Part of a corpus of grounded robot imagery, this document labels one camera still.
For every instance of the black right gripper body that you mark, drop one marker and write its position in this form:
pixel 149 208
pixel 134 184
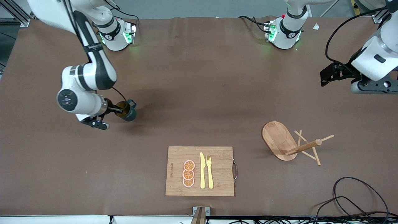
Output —
pixel 110 107

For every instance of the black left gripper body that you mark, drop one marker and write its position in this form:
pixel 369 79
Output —
pixel 343 71

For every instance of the dark green ribbed cup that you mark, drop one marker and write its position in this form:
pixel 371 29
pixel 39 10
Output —
pixel 130 115

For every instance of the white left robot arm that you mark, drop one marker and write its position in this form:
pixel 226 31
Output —
pixel 376 56

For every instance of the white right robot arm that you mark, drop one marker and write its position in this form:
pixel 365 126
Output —
pixel 90 74

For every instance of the small white paper scrap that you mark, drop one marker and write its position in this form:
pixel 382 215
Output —
pixel 316 26

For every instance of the wooden mug tree stand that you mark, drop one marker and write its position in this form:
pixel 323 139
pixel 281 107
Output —
pixel 273 137

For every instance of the brown table cover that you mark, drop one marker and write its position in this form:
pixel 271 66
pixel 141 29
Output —
pixel 93 186

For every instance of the toy orange slice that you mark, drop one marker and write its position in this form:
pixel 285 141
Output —
pixel 188 183
pixel 188 175
pixel 189 165

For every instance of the yellow plastic knife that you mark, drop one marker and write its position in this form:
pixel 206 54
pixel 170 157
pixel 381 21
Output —
pixel 202 174

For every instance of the bamboo cutting board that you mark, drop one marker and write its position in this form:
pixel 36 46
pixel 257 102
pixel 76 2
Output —
pixel 217 155

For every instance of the yellow plastic fork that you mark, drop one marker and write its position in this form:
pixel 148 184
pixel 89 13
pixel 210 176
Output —
pixel 210 177

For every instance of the aluminium frame profile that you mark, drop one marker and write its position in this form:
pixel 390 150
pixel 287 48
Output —
pixel 21 20
pixel 377 19

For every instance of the metal table edge bracket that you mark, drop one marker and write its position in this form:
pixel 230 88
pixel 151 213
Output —
pixel 200 214

